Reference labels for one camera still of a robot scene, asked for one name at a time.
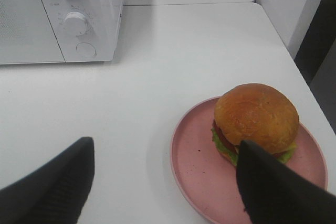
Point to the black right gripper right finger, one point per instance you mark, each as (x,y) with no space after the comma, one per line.
(273,193)

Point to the round door release button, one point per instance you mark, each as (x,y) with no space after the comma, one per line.
(86,50)

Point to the white microwave door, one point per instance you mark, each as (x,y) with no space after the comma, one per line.
(26,34)

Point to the pink round plate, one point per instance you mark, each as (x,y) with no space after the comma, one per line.
(208,180)

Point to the white microwave oven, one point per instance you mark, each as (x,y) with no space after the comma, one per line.
(104,18)

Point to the burger with lettuce and cheese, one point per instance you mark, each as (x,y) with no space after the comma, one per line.
(259,113)

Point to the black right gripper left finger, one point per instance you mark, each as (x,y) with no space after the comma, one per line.
(54,193)

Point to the lower white timer knob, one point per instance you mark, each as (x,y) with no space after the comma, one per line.
(76,23)

